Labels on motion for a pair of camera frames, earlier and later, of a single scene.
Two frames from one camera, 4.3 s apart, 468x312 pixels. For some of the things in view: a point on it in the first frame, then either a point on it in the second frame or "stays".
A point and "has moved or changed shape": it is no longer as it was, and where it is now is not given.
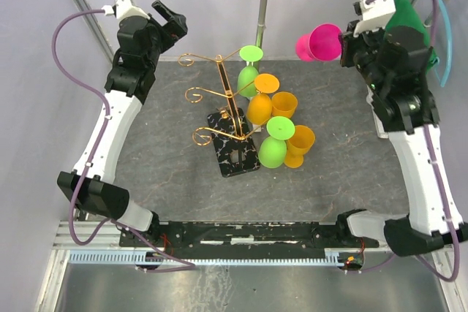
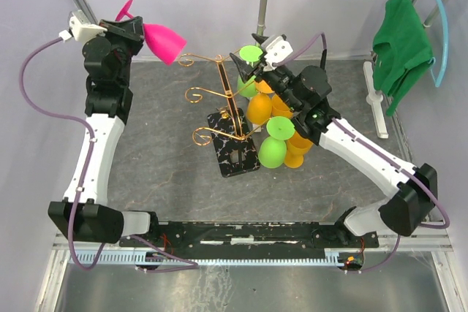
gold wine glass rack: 236,155 stays
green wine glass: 247,74 stays
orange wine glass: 284,104 stays
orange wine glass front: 300,143 stays
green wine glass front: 272,152 stays
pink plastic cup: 323,43 has moved or changed shape
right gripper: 349,42 -> 246,72
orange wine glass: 259,105 stays
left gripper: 174,29 -> 131,31
